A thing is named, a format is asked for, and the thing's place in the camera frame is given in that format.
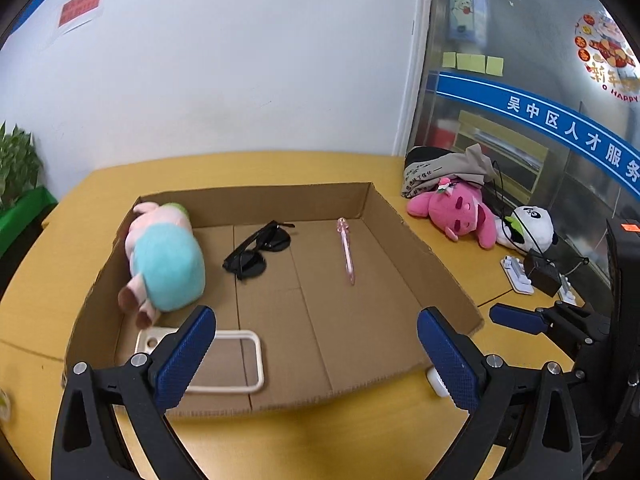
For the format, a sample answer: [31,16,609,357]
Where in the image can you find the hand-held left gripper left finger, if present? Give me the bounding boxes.
[51,305,217,480]

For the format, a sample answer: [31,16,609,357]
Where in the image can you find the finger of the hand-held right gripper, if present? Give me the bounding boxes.
[489,303,556,337]
[542,300,613,360]

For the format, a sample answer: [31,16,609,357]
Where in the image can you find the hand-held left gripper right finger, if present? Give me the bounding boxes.
[417,306,583,480]

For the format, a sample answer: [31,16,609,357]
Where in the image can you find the white phone case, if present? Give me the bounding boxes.
[134,326,266,395]

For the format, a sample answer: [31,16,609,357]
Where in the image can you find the teal and pink pig plush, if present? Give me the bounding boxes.
[117,201,207,326]

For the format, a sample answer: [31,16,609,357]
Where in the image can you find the brown cardboard box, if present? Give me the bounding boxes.
[62,182,485,422]

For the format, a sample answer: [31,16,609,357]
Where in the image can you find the black sunglasses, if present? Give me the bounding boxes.
[222,220,296,282]

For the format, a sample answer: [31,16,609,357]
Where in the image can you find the pink transparent pen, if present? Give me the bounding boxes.
[336,217,357,287]

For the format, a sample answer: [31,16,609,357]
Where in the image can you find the white earbud case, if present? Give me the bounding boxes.
[425,367,451,399]

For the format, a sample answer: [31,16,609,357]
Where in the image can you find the white plastic holder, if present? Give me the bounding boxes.
[557,275,581,304]
[501,256,536,294]

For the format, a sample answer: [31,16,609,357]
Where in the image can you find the black power adapter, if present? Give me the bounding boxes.
[522,252,563,297]

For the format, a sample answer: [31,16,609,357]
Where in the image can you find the panda plush toy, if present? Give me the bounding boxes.
[495,205,558,253]

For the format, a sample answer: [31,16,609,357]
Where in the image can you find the pink plush toy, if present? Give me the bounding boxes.
[406,178,501,250]

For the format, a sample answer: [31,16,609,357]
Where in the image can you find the grey printed cloth bag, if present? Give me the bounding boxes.
[400,144,503,200]

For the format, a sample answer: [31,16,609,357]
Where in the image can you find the green planter box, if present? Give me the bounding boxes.
[0,186,60,258]

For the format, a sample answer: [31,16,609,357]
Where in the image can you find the blue window banner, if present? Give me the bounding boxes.
[436,71,640,186]

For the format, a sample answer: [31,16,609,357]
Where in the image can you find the green potted plant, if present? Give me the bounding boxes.
[0,120,43,211]

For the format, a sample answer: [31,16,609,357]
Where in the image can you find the red festive window sticker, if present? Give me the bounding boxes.
[574,7,640,103]

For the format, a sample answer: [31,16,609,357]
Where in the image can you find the blue cartoon poster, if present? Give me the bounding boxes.
[446,0,490,43]

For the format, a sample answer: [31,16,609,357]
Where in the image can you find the thin black cable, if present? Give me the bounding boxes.
[490,159,588,267]

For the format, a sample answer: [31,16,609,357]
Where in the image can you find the red wall sign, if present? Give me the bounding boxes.
[57,0,106,29]

